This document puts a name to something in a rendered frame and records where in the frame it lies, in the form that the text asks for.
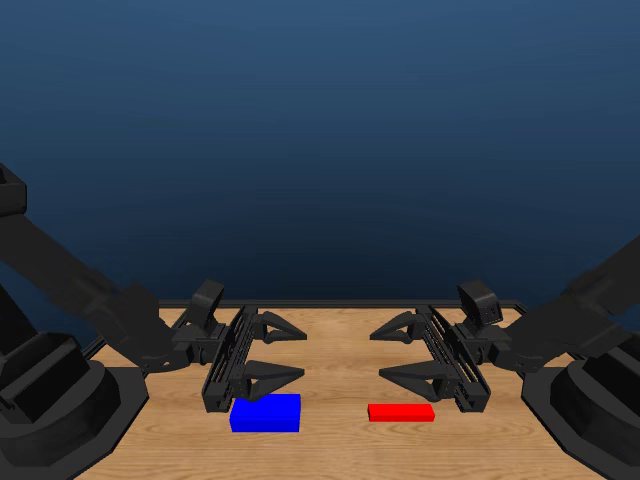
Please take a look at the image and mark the thin red peg bar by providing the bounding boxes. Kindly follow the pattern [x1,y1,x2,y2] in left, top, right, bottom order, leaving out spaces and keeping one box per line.
[367,403,436,423]

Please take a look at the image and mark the black table frame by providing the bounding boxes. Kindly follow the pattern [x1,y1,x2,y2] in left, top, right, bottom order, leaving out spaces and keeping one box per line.
[79,298,586,361]

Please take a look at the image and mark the blue hollow socket block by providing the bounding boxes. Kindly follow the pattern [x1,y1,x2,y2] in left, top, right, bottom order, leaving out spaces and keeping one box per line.
[229,393,302,434]

